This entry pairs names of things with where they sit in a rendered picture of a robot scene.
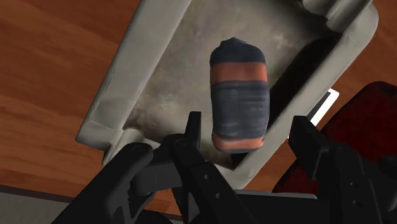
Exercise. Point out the grey rectangular tray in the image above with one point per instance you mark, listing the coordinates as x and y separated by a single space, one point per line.
186 68

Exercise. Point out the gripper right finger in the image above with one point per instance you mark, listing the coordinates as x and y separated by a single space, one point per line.
338 173

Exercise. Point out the dark red round object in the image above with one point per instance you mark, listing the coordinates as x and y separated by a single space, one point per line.
369 121

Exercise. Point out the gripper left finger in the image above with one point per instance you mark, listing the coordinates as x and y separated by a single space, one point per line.
192 164

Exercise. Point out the white tablet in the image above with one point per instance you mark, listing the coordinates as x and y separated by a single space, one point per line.
328 104

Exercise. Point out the navy and orange can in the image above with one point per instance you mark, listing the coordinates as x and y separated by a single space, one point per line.
239 105

